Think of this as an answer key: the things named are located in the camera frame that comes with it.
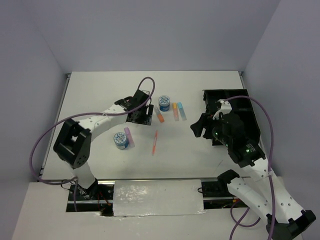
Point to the blue highlighter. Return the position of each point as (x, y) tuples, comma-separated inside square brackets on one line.
[(181, 111)]

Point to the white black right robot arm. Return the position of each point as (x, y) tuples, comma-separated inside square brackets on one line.
[(284, 218)]

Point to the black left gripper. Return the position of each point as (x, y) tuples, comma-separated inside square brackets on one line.
[(145, 118)]

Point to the blue paint jar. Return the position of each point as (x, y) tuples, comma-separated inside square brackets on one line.
[(120, 140), (164, 103)]

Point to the blue paint jar far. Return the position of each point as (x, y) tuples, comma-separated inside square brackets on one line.
[(164, 103)]

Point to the silver tape-covered panel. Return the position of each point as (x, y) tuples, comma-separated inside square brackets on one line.
[(157, 198)]

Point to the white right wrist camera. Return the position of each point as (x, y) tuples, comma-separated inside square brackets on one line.
[(225, 108)]

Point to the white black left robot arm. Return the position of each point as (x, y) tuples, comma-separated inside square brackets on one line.
[(73, 143)]

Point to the orange-capped clear highlighter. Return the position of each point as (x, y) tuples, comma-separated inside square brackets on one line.
[(159, 115)]

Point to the blue paint jar near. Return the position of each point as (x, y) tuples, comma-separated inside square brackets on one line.
[(120, 140)]

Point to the purple highlighter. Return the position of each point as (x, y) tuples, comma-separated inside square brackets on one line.
[(129, 137)]

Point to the black four-compartment organizer tray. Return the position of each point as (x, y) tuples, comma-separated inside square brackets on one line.
[(240, 106)]

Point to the orange pen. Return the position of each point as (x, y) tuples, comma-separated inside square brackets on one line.
[(154, 142)]

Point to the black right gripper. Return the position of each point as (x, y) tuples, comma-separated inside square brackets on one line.
[(197, 127)]

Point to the pink highlighter orange cap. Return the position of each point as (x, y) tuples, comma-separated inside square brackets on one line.
[(175, 111)]

